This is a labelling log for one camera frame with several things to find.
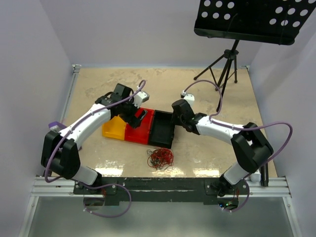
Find yellow plastic bin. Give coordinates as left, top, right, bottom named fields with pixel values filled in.
left=102, top=116, right=126, bottom=140

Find red plastic bin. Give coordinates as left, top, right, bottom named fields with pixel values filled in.
left=124, top=108, right=154, bottom=145

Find black plastic bin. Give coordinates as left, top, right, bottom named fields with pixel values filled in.
left=148, top=110, right=175, bottom=149

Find red and black cables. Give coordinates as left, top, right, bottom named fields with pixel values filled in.
left=146, top=148, right=175, bottom=171

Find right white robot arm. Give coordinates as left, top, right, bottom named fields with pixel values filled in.
left=172, top=99, right=274, bottom=197

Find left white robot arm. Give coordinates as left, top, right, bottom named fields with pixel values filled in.
left=41, top=80, right=149, bottom=194

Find purple box with metal insert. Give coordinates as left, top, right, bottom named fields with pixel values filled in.
left=48, top=120, right=83, bottom=151

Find white cylinder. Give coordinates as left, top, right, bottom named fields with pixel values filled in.
left=249, top=170, right=261, bottom=183

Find black cylinder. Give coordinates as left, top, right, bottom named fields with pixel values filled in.
left=260, top=163, right=269, bottom=187

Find black music stand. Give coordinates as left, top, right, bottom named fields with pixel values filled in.
left=193, top=0, right=314, bottom=112

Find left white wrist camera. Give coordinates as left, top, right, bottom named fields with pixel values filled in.
left=133, top=91, right=150, bottom=108

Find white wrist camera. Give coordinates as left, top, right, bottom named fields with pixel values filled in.
left=133, top=91, right=150, bottom=108
left=181, top=90, right=195, bottom=105

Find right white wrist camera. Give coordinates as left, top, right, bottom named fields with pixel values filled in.
left=181, top=90, right=195, bottom=105

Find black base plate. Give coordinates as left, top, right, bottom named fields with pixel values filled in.
left=74, top=177, right=249, bottom=206

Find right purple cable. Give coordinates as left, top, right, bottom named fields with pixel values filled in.
left=184, top=80, right=294, bottom=213

